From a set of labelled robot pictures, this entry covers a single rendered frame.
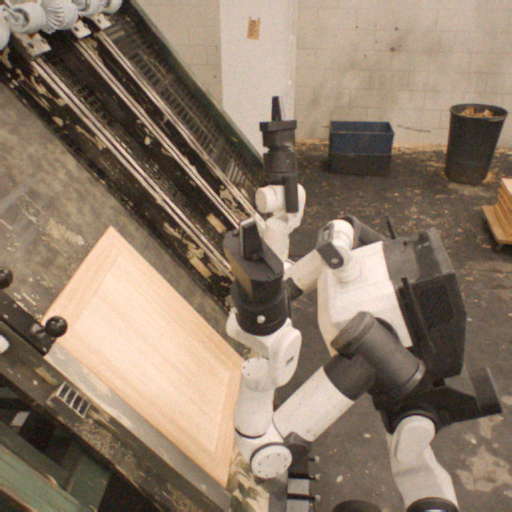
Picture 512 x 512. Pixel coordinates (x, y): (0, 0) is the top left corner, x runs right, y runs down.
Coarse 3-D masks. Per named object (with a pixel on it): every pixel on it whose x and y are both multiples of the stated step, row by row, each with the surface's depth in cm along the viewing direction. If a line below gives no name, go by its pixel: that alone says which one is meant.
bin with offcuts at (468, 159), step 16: (464, 112) 509; (480, 112) 523; (496, 112) 513; (464, 128) 492; (480, 128) 486; (496, 128) 489; (448, 144) 517; (464, 144) 499; (480, 144) 494; (496, 144) 503; (448, 160) 522; (464, 160) 506; (480, 160) 504; (448, 176) 527; (464, 176) 514; (480, 176) 513
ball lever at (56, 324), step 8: (48, 320) 91; (56, 320) 91; (64, 320) 92; (32, 328) 99; (40, 328) 98; (48, 328) 91; (56, 328) 91; (64, 328) 92; (40, 336) 100; (56, 336) 91
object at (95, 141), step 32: (32, 64) 144; (32, 96) 148; (64, 96) 148; (64, 128) 152; (96, 128) 154; (96, 160) 156; (128, 160) 159; (128, 192) 160; (160, 192) 164; (160, 224) 164; (192, 224) 170; (192, 256) 169; (224, 288) 174
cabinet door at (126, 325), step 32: (96, 256) 131; (128, 256) 142; (64, 288) 118; (96, 288) 125; (128, 288) 136; (160, 288) 146; (96, 320) 120; (128, 320) 129; (160, 320) 139; (192, 320) 151; (96, 352) 114; (128, 352) 123; (160, 352) 132; (192, 352) 143; (224, 352) 156; (128, 384) 117; (160, 384) 126; (192, 384) 136; (224, 384) 147; (160, 416) 120; (192, 416) 129; (224, 416) 139; (192, 448) 123; (224, 448) 132; (224, 480) 126
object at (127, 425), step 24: (24, 360) 101; (48, 360) 100; (72, 360) 105; (72, 384) 103; (96, 384) 107; (96, 408) 105; (120, 408) 109; (120, 432) 108; (144, 432) 110; (144, 456) 111; (168, 456) 112; (168, 480) 114; (192, 480) 114; (216, 504) 117
